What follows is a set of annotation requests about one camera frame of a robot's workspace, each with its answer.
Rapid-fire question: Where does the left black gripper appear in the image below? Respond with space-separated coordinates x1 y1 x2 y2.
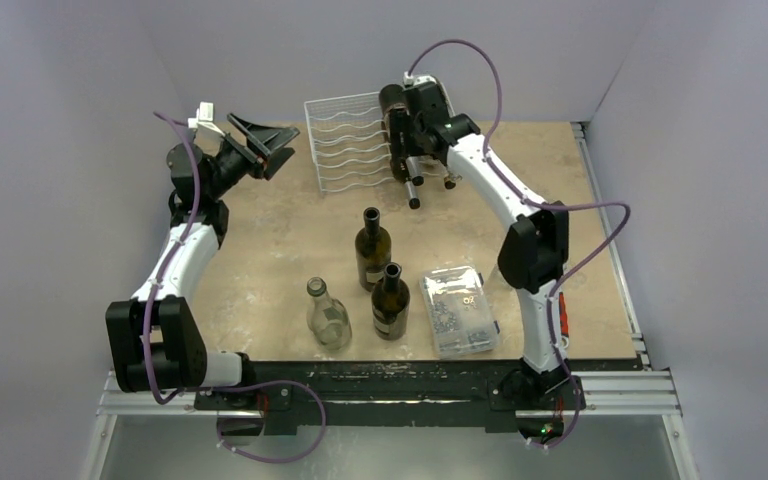
206 115 297 200

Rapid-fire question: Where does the olive green wine bottle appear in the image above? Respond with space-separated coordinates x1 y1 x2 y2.
378 83 426 188

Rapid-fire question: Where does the dark green wine bottle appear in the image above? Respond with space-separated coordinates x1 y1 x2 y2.
354 207 392 292

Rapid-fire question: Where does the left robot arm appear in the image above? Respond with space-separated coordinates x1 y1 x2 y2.
105 114 299 409

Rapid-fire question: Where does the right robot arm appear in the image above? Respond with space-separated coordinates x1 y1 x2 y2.
378 80 570 407

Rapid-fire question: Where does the dark bottle lying in rack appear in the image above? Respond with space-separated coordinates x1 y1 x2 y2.
390 156 425 210

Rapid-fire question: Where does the small clear bottle in rack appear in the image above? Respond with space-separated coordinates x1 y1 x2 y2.
430 159 457 190

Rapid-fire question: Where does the dark brown wine bottle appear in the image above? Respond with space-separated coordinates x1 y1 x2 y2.
371 262 411 341

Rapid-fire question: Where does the short clear glass bottle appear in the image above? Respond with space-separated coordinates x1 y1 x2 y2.
306 277 352 351

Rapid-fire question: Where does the clear plastic screw box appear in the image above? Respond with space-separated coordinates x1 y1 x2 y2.
419 265 500 359

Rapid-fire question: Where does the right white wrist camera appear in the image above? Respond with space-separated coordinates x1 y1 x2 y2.
402 72 440 89

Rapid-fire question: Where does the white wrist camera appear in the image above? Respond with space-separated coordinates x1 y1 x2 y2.
185 102 226 142
402 72 440 89

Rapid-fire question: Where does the white wire wine rack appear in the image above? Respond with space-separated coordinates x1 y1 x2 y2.
304 92 395 194

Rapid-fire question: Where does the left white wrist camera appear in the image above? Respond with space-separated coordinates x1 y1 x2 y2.
185 102 226 142

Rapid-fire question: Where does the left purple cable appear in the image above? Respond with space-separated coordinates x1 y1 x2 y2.
142 111 203 407

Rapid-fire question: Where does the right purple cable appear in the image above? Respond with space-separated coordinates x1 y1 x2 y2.
407 39 632 452

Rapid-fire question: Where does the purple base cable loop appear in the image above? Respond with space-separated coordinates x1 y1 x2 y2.
188 378 328 466

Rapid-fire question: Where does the red handled adjustable wrench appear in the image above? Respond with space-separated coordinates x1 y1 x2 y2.
557 292 570 350

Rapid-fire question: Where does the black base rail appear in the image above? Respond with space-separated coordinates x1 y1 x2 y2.
194 359 586 440

